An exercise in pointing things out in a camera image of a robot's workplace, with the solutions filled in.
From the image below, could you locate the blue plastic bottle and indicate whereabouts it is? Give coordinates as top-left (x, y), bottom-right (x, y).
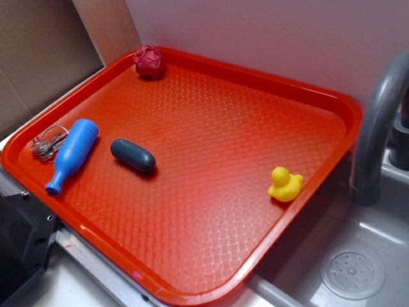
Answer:
top-left (45, 119), bottom-right (99, 196)

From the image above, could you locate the silver key bunch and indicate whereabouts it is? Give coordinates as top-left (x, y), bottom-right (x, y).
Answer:
top-left (30, 125), bottom-right (70, 163)

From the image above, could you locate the grey toy faucet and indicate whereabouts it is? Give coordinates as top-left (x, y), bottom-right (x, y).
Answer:
top-left (350, 51), bottom-right (408, 206)

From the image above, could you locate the brown cardboard panel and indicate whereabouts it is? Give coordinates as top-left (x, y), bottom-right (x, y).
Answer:
top-left (1, 1), bottom-right (140, 139)

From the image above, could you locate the yellow rubber duck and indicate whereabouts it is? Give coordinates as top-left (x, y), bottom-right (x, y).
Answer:
top-left (268, 166), bottom-right (304, 202)

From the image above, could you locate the dark green plastic pickle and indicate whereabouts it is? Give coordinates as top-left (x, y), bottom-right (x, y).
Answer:
top-left (111, 139), bottom-right (157, 173)

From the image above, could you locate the red plastic tray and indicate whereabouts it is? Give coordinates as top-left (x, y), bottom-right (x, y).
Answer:
top-left (1, 48), bottom-right (362, 306)

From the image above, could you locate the crumpled red ball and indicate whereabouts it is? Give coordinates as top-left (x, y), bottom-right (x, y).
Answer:
top-left (132, 45), bottom-right (164, 79)

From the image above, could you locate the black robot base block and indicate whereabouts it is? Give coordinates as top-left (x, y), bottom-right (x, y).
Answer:
top-left (1, 191), bottom-right (59, 306)

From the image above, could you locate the grey plastic sink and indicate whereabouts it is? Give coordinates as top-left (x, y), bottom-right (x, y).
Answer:
top-left (247, 157), bottom-right (408, 306)

